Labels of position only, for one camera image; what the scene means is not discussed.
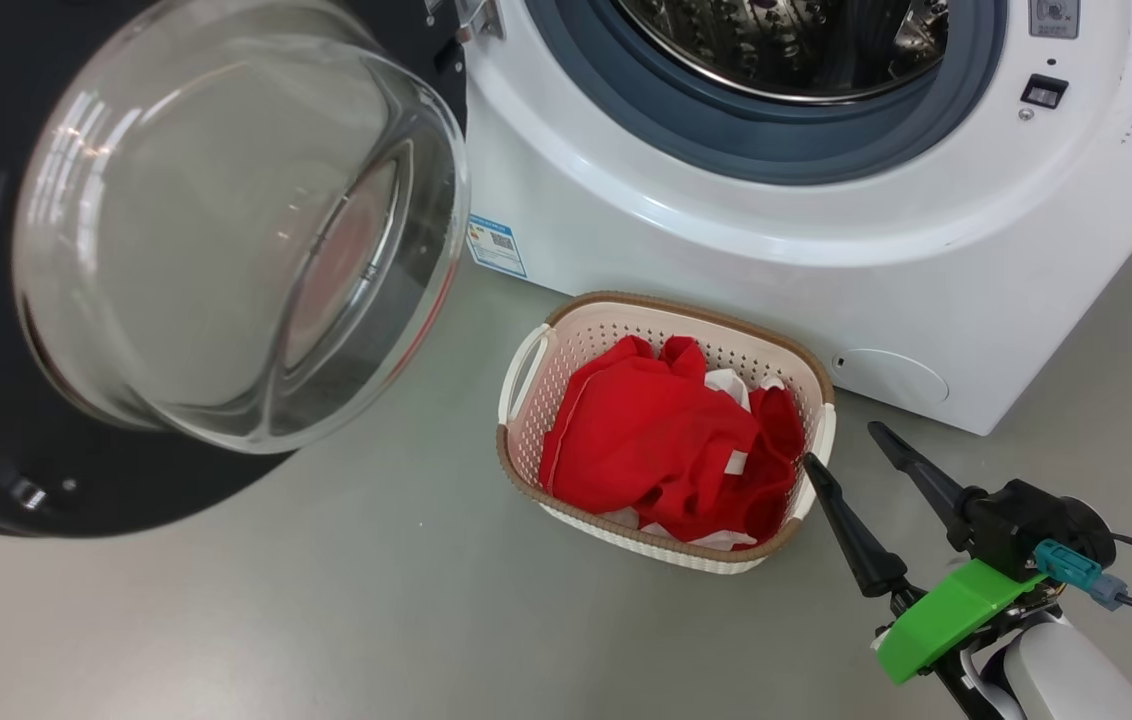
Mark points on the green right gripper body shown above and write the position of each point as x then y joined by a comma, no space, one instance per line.
946,615

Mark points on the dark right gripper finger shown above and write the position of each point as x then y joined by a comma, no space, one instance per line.
861,540
926,480

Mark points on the red garment with white print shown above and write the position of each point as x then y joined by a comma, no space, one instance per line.
776,480

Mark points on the red garment with white trim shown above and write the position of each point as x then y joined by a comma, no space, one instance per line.
626,430

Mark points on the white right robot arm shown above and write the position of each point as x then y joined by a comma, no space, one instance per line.
1076,680

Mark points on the white front-load washing machine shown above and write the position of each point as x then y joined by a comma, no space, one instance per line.
726,240

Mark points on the cream perforated basket brown rim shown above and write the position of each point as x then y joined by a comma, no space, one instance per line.
566,350

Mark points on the stainless steel washing machine drum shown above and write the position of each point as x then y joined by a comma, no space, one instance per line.
776,50

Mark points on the round white filter cover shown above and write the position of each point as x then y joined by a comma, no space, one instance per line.
891,378

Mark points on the blue energy label sticker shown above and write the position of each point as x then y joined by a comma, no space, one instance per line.
496,245

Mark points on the grey warning sticker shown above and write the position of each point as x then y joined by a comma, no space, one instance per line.
1054,15

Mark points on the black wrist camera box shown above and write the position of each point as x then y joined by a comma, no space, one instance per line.
1016,520

